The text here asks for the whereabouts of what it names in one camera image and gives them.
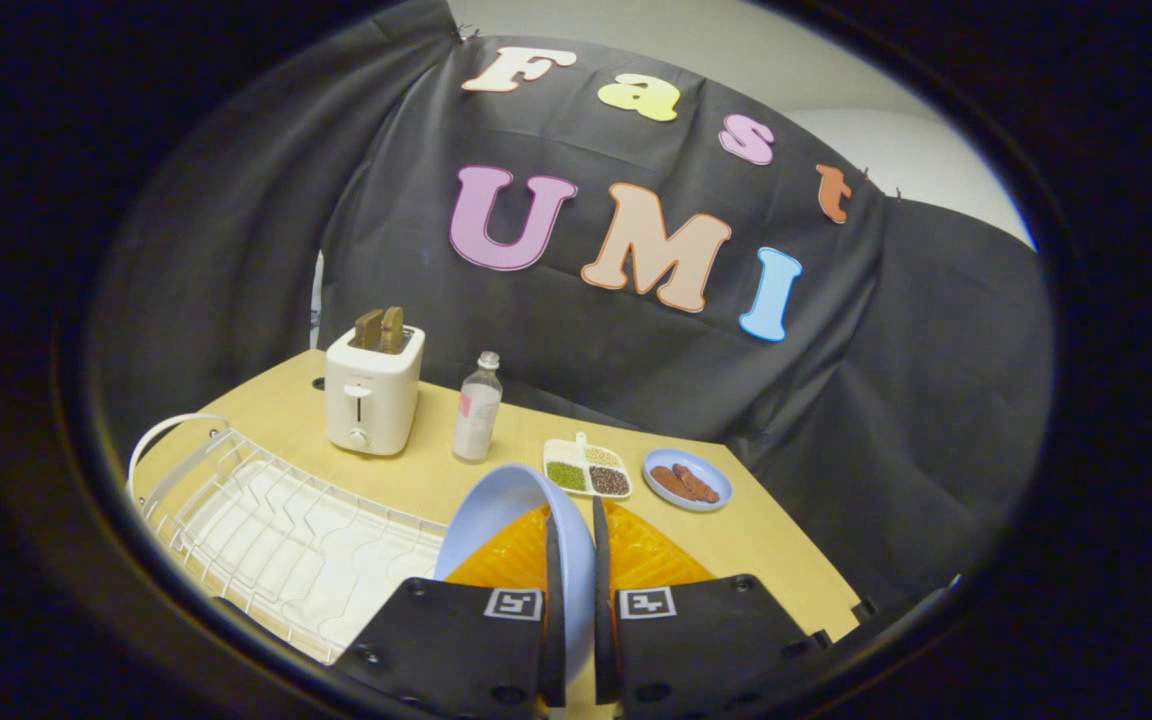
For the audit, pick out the light blue plate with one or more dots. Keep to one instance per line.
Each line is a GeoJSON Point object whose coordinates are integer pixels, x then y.
{"type": "Point", "coordinates": [511, 510]}

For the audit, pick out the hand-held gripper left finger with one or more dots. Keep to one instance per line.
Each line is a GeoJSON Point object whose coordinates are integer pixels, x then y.
{"type": "Point", "coordinates": [554, 640]}

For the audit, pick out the small blue dish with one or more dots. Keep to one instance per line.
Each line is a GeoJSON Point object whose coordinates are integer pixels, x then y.
{"type": "Point", "coordinates": [708, 470]}

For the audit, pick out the brown sausage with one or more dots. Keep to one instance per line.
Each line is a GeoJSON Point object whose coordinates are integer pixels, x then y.
{"type": "Point", "coordinates": [696, 483]}
{"type": "Point", "coordinates": [672, 483]}

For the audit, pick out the white divided condiment tray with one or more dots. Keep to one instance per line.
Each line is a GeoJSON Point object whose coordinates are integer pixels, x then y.
{"type": "Point", "coordinates": [587, 469]}

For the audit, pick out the clear plastic bottle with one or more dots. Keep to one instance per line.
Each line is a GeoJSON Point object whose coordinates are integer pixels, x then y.
{"type": "Point", "coordinates": [477, 410]}

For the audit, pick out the brown toast slice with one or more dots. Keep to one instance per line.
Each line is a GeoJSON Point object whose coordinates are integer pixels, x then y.
{"type": "Point", "coordinates": [370, 329]}
{"type": "Point", "coordinates": [393, 329]}

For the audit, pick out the white toaster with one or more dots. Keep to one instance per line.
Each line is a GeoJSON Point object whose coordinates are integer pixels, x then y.
{"type": "Point", "coordinates": [372, 395]}

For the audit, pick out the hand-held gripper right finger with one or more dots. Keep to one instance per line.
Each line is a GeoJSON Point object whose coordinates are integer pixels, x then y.
{"type": "Point", "coordinates": [604, 640]}

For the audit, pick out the black backdrop cloth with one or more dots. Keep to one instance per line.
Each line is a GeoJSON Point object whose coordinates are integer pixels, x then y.
{"type": "Point", "coordinates": [636, 350]}

